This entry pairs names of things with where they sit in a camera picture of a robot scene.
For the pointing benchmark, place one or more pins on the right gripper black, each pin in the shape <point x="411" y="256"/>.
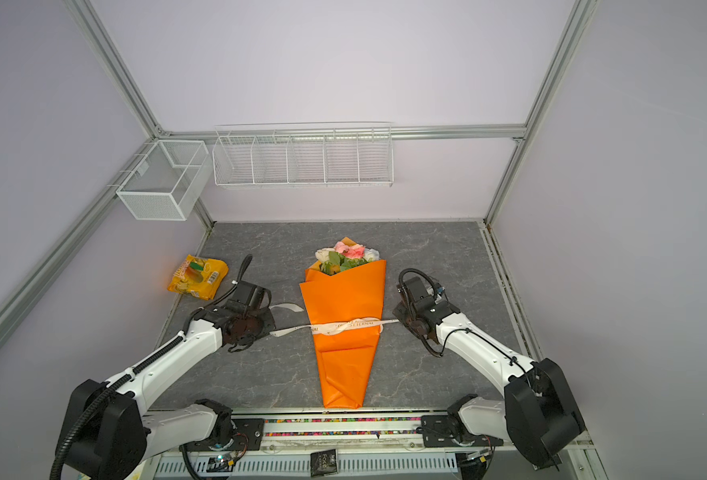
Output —
<point x="399" y="311"/>

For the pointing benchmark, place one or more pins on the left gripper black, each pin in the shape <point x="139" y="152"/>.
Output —
<point x="270" y="325"/>

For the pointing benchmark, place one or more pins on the orange wrapping paper sheet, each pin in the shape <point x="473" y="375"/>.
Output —
<point x="344" y="295"/>

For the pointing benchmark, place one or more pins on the white ribbon gold lettering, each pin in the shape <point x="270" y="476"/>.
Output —
<point x="336" y="328"/>

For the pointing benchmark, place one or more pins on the white fake rose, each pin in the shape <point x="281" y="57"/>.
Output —
<point x="371" y="255"/>

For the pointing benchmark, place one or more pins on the dark pink fake rose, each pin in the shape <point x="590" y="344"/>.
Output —
<point x="355" y="252"/>

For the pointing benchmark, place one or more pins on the cream fake rose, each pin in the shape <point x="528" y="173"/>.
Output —
<point x="324" y="263"/>

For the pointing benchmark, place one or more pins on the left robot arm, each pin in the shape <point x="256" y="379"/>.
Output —
<point x="109" y="428"/>

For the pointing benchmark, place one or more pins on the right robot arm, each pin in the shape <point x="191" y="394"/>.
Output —
<point x="538" y="412"/>

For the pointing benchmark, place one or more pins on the yellow snack bag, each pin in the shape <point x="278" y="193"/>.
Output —
<point x="199" y="277"/>

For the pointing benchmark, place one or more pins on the white mesh box basket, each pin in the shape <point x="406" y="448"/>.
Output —
<point x="168" y="180"/>

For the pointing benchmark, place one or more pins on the black box centre front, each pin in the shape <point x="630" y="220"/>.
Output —
<point x="324" y="463"/>

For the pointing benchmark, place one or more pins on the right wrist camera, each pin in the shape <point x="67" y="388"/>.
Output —
<point x="422" y="291"/>

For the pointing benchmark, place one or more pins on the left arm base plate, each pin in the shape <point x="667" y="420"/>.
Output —
<point x="237" y="434"/>

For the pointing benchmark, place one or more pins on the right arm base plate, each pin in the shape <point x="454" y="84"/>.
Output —
<point x="446" y="430"/>

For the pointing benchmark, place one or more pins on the aluminium front rail frame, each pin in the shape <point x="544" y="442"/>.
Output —
<point x="380" y="431"/>

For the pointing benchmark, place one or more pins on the white slotted cable duct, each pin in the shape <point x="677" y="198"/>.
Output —
<point x="346" y="465"/>

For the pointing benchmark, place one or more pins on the white wire wall shelf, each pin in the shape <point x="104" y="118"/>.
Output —
<point x="304" y="154"/>

